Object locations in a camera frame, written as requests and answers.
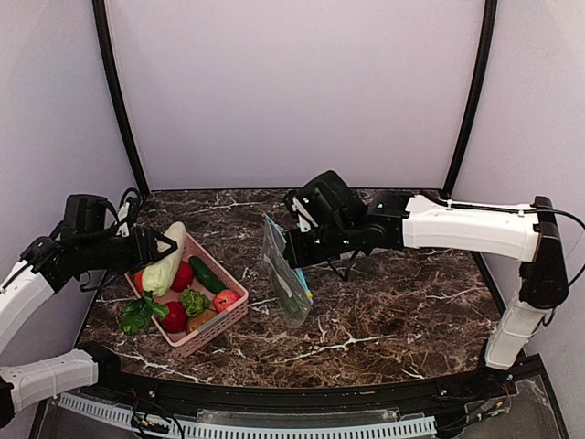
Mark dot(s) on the pink perforated plastic basket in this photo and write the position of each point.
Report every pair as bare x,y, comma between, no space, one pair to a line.
188,343

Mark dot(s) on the right black frame post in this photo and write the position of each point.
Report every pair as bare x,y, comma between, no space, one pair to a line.
473,96

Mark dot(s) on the black front rail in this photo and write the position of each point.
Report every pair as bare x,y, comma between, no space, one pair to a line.
431,396

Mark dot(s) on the left black frame post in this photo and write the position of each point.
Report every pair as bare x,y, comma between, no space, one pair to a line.
104,37

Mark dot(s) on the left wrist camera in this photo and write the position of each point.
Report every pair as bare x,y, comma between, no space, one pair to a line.
128,210

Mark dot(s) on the red toy fruit front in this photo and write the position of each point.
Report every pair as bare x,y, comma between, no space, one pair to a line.
175,321

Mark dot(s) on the clear zip bag blue zipper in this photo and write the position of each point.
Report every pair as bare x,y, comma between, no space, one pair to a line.
272,255

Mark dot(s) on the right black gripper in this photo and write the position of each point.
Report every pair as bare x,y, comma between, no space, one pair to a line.
292,247

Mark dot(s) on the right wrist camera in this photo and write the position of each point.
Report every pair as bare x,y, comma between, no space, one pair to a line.
304,220

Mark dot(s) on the green toy leafy vegetable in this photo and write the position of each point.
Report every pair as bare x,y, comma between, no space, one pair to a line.
137,315

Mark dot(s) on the black frame post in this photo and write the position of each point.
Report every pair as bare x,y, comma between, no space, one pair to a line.
473,96
104,37

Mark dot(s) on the white toy radish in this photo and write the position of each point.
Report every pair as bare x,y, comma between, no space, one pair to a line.
158,277

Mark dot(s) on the brown toy potato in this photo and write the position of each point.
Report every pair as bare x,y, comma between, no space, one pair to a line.
195,322

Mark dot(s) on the white slotted cable duct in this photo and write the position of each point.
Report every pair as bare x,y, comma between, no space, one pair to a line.
222,424

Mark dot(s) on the red toy tomato right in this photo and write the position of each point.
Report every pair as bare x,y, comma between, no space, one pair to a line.
225,299

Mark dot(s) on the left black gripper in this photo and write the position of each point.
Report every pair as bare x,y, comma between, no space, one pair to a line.
141,247

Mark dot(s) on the green toy chili pepper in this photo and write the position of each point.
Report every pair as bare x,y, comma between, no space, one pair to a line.
291,304

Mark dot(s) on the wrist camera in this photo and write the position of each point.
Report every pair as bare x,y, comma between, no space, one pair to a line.
128,210
304,220

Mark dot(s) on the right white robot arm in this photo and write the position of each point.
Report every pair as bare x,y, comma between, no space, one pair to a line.
332,219

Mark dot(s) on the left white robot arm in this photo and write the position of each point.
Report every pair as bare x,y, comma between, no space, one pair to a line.
92,236

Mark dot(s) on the red toy fruit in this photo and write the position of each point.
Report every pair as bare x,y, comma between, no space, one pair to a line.
183,277
175,321

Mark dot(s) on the red toy fruit left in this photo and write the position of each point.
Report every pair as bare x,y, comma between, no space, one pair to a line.
183,277

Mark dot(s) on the green toy bell pepper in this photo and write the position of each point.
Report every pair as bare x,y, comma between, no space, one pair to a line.
193,302

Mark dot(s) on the orange toy fruit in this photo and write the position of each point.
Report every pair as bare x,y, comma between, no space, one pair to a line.
138,281

